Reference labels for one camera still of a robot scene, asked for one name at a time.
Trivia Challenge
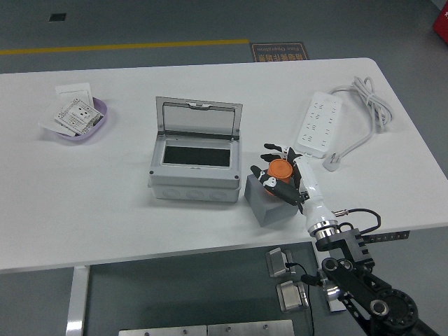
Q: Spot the silver floor socket box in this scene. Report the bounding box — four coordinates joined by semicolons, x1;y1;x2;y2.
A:
265;247;297;279
276;279;311;313

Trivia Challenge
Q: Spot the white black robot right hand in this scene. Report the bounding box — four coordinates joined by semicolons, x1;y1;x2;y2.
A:
250;142;333;229

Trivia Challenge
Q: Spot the red object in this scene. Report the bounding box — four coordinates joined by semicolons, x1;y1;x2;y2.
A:
432;0;448;45

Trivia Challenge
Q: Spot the grey metal plate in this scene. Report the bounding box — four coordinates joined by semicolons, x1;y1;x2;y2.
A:
118;325;208;336

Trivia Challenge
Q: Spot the white power strip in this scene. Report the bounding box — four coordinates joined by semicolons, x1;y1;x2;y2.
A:
293;91;344;158

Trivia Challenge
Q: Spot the brown floor sign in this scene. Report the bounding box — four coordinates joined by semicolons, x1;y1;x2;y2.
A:
250;42;309;63

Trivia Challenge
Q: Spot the grey cube with round recess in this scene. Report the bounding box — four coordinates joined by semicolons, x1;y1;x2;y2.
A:
244;174;305;228

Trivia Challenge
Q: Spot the purple plastic tray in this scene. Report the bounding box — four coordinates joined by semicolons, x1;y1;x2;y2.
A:
44;97;109;143

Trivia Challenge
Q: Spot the white power cord with plug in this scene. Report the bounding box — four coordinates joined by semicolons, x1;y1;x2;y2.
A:
322;76;393;172

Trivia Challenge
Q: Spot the black under-table rail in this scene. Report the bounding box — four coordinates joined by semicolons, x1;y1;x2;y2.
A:
362;230;410;244

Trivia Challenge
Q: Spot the grey junction box with lid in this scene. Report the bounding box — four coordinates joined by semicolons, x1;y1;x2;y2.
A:
147;96;244;204

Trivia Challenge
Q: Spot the thin black floor cable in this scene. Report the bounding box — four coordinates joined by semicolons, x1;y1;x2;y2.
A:
285;260;314;336

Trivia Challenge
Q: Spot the white flat cover plate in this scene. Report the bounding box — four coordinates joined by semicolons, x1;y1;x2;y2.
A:
38;101;78;137

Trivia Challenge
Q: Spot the plain white switch panel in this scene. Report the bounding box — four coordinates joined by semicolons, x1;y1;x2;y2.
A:
55;83;95;106

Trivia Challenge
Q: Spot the white socket panel with holes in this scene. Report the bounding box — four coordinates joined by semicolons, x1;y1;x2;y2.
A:
54;97;104;136

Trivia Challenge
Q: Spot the orange cylinder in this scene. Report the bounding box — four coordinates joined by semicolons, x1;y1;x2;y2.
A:
262;157;294;197

